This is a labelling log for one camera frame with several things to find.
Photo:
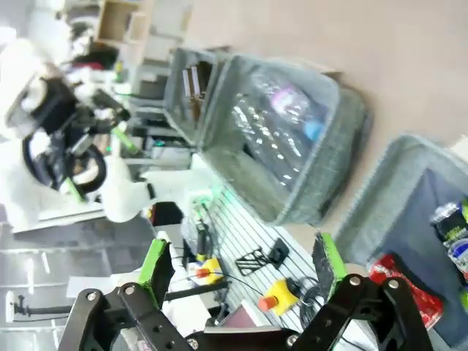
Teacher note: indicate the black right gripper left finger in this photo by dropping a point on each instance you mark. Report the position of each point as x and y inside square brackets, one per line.
[153, 278]

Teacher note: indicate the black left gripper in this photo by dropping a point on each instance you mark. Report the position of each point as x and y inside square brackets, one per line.
[58, 106]

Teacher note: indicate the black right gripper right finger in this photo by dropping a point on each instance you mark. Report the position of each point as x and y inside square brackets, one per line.
[360, 311]

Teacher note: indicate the clear plastic bottle blue cap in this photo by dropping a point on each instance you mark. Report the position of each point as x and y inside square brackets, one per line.
[313, 130]

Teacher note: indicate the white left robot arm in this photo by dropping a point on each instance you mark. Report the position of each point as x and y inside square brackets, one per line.
[120, 197]

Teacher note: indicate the crushed red can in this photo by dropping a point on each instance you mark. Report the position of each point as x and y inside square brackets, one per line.
[409, 289]

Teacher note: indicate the grey fabric basket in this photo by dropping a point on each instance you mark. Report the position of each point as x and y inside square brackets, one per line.
[175, 91]
[395, 183]
[321, 190]

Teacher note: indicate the blue silver can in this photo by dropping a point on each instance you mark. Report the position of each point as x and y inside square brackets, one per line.
[460, 254]

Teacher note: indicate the yellow emergency stop button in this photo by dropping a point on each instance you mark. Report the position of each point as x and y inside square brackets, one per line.
[278, 297]
[209, 271]

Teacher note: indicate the white slatted panel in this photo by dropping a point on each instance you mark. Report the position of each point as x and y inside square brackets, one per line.
[241, 234]

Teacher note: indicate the small black square box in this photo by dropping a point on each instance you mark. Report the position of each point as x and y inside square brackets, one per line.
[279, 251]

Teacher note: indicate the cardboard box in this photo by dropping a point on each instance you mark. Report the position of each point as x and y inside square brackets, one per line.
[120, 22]

